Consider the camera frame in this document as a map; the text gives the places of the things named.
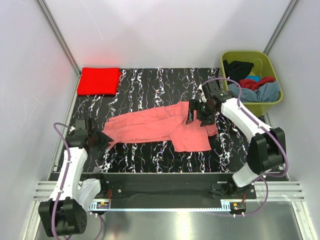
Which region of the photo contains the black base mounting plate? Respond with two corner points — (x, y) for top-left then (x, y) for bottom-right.
(80, 172), (265, 211)

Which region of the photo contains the pink t shirt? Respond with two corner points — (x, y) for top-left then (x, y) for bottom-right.
(102, 101), (218, 152)

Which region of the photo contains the folded red t shirt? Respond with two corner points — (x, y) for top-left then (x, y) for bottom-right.
(76, 67), (122, 96)

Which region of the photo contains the black garment in bin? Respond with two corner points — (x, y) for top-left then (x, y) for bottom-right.
(222, 59), (254, 83)

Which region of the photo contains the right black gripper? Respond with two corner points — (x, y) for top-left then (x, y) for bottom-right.
(185, 99), (217, 128)

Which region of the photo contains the right aluminium corner post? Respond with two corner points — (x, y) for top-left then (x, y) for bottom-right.
(263, 0), (300, 55)

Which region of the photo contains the dark red garment in bin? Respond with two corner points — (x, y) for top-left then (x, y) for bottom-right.
(239, 76), (275, 91)

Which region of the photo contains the grey blue garment in bin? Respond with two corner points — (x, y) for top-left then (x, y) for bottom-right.
(228, 82), (281, 103)

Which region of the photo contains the aluminium frame rail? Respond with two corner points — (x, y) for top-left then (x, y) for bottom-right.
(32, 181), (306, 213)

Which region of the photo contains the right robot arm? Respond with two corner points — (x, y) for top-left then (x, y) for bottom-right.
(185, 78), (288, 199)

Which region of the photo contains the left aluminium corner post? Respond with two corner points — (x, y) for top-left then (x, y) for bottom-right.
(35, 0), (82, 77)

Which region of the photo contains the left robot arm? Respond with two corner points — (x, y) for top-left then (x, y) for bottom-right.
(38, 118), (112, 240)

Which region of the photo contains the bright blue garment in bin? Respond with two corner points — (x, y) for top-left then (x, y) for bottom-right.
(245, 75), (261, 82)

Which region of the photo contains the aluminium corner post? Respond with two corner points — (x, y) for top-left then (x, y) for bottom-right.
(35, 0), (82, 77)
(263, 0), (300, 55)

